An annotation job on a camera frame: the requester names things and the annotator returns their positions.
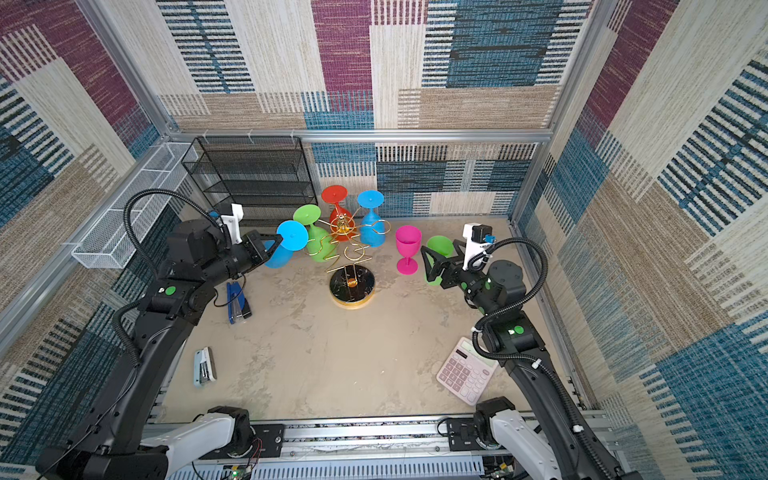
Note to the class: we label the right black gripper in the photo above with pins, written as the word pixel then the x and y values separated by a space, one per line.
pixel 454 267

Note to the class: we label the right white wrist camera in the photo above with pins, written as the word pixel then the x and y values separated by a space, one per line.
pixel 479 238

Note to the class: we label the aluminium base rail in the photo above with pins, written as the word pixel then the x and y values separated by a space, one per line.
pixel 336 447

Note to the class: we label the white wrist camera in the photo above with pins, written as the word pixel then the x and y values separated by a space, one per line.
pixel 479 238
pixel 230 220

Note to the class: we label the gold wire wine glass rack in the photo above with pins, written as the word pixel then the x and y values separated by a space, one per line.
pixel 351 282

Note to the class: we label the pink calculator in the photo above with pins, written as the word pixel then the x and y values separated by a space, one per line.
pixel 465 373

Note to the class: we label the green plastic wine glass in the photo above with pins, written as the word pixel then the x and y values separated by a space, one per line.
pixel 320 246
pixel 442 245

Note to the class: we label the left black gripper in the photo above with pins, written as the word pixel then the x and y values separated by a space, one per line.
pixel 251 244

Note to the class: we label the blue plastic wine glass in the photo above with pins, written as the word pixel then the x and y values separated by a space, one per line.
pixel 373 228
pixel 295 238

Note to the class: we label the magenta plastic wine glass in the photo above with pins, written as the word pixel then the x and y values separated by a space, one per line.
pixel 408 242

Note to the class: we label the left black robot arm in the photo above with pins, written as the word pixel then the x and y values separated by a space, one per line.
pixel 152 329

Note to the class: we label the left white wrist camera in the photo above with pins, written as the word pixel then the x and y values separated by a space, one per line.
pixel 230 220

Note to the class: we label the black mesh shelf rack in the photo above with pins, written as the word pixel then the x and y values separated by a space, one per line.
pixel 269 176

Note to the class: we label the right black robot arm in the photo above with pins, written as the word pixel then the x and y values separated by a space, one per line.
pixel 528 360

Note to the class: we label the red plastic wine glass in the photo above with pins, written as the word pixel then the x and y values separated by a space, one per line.
pixel 341 221

